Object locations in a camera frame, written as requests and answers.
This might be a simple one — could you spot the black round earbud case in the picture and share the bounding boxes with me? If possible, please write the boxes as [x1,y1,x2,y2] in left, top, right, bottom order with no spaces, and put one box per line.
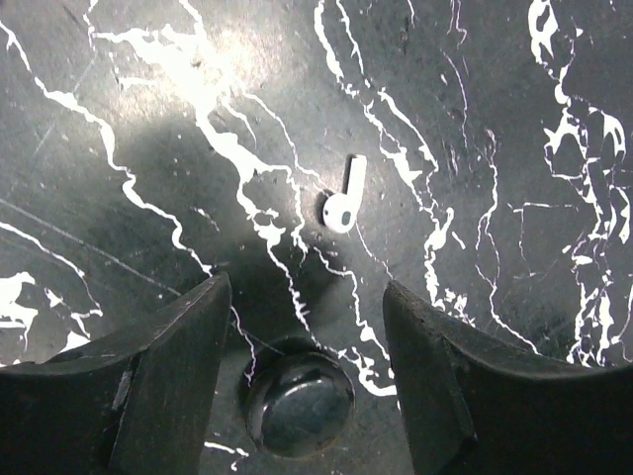
[240,337,355,459]

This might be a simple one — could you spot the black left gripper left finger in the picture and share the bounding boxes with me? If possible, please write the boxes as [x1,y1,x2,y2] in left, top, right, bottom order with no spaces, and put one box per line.
[1,274,231,474]

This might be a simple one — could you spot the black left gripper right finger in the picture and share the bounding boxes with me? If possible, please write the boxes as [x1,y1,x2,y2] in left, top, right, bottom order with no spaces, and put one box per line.
[384,281,632,474]

